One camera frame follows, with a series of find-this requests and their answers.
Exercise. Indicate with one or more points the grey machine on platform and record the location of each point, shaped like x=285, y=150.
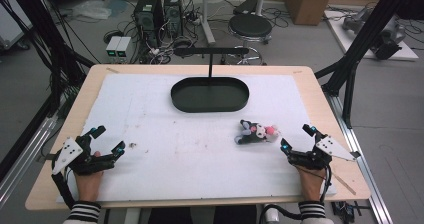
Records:
x=388, y=39

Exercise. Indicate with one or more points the black metal frame stand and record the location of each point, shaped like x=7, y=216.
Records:
x=50, y=44
x=363, y=37

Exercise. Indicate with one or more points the aluminium rail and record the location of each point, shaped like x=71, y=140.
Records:
x=23, y=157
x=366, y=170

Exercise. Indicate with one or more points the person's left hand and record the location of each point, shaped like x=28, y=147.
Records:
x=88, y=185

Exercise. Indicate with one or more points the flat black case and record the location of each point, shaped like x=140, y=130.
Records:
x=246, y=6

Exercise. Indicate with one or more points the cardboard box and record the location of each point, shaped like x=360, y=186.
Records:
x=308, y=2

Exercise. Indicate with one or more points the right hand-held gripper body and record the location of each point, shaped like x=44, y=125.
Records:
x=328, y=147

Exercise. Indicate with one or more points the white power supply box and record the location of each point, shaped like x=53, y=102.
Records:
x=112, y=46
x=124, y=47

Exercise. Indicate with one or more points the white foam mat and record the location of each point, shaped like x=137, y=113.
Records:
x=166, y=170

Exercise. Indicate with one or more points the small electronics board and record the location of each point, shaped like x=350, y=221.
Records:
x=345, y=211

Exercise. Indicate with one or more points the small plush toy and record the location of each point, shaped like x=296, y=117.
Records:
x=255, y=134

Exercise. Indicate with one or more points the large black computer tower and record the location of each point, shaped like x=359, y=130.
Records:
x=146, y=15

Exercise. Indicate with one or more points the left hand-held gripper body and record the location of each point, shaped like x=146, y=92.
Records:
x=68, y=152

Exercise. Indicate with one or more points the wooden table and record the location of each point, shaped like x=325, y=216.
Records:
x=320, y=94

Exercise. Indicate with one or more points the white floor platform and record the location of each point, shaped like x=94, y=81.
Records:
x=336, y=30

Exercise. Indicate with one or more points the person's dark trousers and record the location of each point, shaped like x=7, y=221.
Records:
x=170, y=215

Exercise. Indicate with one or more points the white desk leg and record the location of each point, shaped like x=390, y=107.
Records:
x=206, y=20

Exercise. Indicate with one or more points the black round stool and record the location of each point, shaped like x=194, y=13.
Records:
x=250, y=25

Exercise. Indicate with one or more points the slim black computer tower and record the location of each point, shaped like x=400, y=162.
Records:
x=172, y=12

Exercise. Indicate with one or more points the thin wooden stick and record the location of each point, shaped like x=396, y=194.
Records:
x=345, y=184

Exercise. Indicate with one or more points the clear plastic bag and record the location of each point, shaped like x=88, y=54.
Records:
x=91, y=9

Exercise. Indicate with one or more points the person's right hand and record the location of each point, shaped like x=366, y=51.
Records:
x=311, y=184

